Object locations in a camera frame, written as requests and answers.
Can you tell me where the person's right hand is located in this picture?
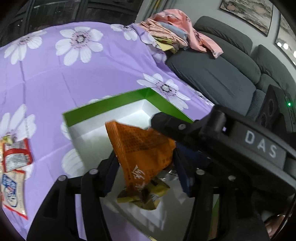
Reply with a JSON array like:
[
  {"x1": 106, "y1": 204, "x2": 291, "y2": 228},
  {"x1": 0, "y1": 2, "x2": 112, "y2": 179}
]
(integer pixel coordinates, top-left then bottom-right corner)
[{"x1": 264, "y1": 214, "x2": 288, "y2": 235}]

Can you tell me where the large framed landscape painting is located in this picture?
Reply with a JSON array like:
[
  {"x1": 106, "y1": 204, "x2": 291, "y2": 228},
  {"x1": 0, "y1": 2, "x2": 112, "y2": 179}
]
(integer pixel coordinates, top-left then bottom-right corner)
[{"x1": 219, "y1": 0, "x2": 274, "y2": 36}]

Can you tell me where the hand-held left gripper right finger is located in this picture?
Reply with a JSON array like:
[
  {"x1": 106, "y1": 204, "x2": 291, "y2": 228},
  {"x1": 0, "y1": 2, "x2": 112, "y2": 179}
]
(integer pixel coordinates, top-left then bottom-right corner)
[{"x1": 173, "y1": 147, "x2": 236, "y2": 241}]

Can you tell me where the white blue-print snack packet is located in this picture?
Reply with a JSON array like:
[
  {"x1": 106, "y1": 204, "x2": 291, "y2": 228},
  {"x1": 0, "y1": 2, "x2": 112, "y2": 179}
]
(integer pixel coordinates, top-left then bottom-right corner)
[{"x1": 0, "y1": 169, "x2": 28, "y2": 220}]

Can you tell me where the grey sofa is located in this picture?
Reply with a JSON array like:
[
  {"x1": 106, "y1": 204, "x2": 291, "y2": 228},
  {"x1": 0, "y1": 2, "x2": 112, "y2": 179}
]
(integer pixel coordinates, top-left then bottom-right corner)
[{"x1": 165, "y1": 16, "x2": 296, "y2": 130}]

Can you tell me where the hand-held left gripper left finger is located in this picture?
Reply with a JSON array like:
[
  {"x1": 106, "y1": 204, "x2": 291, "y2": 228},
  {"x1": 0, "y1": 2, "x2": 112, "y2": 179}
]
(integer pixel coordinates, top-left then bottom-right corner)
[{"x1": 26, "y1": 151, "x2": 121, "y2": 241}]

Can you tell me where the purple floral tablecloth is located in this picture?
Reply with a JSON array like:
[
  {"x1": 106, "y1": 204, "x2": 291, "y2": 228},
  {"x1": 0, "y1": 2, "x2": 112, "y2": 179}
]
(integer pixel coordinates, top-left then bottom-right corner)
[{"x1": 0, "y1": 21, "x2": 215, "y2": 241}]

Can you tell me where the green white cardboard box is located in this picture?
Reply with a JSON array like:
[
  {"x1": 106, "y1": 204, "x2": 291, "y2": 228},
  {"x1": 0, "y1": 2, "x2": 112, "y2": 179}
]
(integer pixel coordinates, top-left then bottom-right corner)
[{"x1": 62, "y1": 88, "x2": 220, "y2": 241}]

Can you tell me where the dark glass window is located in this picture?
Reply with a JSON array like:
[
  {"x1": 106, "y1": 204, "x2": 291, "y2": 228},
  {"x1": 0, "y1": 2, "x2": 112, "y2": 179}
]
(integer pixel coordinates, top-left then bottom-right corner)
[{"x1": 0, "y1": 0, "x2": 145, "y2": 47}]

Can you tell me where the pile of pink clothes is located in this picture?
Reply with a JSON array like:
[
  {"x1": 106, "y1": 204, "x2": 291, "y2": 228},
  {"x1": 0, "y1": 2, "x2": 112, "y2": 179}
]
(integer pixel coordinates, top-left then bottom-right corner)
[{"x1": 141, "y1": 9, "x2": 224, "y2": 58}]

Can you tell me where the red snack packet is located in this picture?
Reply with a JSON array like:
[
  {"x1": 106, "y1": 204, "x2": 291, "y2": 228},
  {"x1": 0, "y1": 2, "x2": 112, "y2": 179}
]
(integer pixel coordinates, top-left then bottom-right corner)
[{"x1": 3, "y1": 138, "x2": 33, "y2": 173}]

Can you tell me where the small framed landscape painting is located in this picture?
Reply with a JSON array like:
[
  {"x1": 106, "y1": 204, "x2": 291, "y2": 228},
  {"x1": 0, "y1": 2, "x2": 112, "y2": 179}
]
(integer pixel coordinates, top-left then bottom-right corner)
[{"x1": 275, "y1": 14, "x2": 296, "y2": 63}]

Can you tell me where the yellow brown snack packet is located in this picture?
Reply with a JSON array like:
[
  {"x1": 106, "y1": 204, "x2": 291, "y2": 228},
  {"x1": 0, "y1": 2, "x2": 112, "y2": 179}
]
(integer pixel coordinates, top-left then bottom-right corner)
[{"x1": 117, "y1": 177, "x2": 171, "y2": 210}]

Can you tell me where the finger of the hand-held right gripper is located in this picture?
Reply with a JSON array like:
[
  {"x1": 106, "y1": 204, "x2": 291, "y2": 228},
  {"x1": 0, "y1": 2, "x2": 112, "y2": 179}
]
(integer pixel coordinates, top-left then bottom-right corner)
[{"x1": 150, "y1": 112, "x2": 216, "y2": 149}]

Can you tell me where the orange snack packet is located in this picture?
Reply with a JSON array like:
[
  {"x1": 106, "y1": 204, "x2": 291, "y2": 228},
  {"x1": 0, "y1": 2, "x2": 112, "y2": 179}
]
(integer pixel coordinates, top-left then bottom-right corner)
[{"x1": 105, "y1": 120, "x2": 176, "y2": 193}]

